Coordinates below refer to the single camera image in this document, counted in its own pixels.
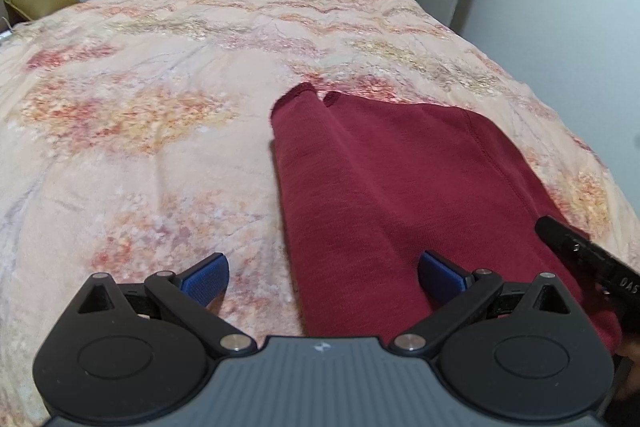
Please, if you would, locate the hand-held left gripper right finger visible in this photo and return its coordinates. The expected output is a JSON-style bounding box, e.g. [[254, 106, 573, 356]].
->
[[389, 249, 581, 356]]

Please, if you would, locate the floral peach blanket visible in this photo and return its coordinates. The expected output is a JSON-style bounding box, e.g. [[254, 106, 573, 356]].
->
[[0, 0, 640, 427]]

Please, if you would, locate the yellow pillow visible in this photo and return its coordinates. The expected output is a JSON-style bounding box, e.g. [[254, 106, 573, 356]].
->
[[4, 0, 81, 24]]

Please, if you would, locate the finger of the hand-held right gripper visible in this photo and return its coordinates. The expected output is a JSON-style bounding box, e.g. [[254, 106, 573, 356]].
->
[[535, 215, 594, 269]]

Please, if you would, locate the dark red knit garment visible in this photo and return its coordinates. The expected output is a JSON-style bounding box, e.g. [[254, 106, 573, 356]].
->
[[270, 82, 624, 354]]

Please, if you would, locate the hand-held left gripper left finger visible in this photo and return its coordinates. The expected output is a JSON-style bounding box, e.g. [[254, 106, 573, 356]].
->
[[65, 252, 258, 356]]

